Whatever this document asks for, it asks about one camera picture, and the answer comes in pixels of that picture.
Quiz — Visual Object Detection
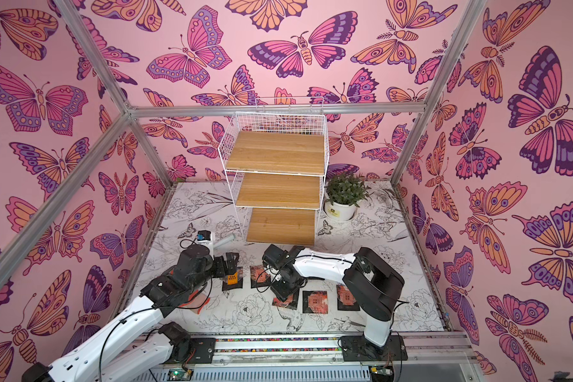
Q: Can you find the red tea bag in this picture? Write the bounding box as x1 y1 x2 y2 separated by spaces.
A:
337 285 361 311
249 265 272 289
272 291 299 310
302 291 329 315

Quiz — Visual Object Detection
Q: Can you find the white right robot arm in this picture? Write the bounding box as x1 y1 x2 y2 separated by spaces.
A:
262 244 405 361

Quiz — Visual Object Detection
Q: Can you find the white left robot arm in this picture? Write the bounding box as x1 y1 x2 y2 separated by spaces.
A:
22 244 240 381

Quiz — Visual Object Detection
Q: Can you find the red work glove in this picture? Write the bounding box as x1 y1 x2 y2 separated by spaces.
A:
178 292 211 315

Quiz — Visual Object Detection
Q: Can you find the potted green plant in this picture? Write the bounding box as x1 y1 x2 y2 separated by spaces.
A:
324 173 369 222

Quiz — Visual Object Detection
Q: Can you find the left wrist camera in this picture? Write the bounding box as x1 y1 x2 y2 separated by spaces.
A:
195 230 213 246

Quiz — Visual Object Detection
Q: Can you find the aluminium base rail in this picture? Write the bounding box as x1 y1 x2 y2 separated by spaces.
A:
75 331 478 382

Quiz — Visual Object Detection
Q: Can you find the white wire three-tier shelf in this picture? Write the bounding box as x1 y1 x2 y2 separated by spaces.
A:
219 112 329 246

